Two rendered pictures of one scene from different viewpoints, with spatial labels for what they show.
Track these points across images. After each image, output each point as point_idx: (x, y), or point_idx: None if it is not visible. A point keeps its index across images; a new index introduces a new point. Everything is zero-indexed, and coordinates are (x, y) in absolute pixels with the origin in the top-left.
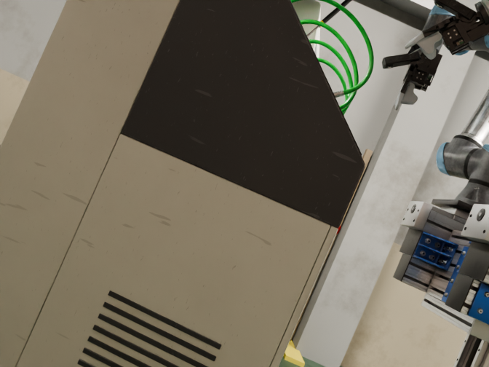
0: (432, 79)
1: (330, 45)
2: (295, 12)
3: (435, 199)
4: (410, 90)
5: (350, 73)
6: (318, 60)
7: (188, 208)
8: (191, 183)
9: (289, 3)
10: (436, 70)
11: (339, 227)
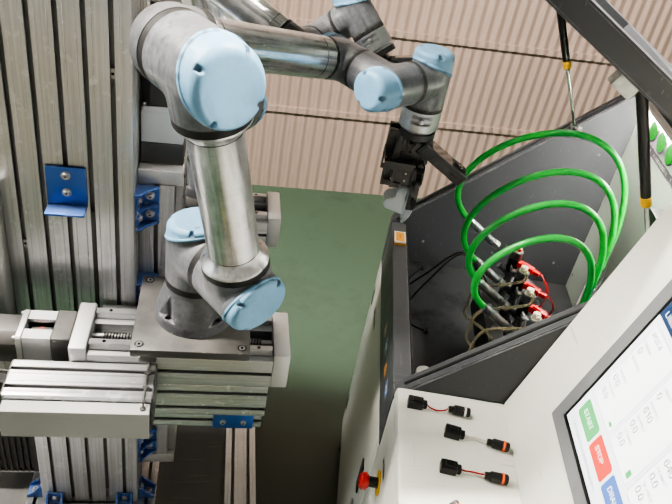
0: (383, 156)
1: (556, 200)
2: (528, 144)
3: (249, 345)
4: (400, 187)
5: (497, 219)
6: (481, 169)
7: None
8: None
9: (535, 139)
10: (385, 144)
11: (363, 471)
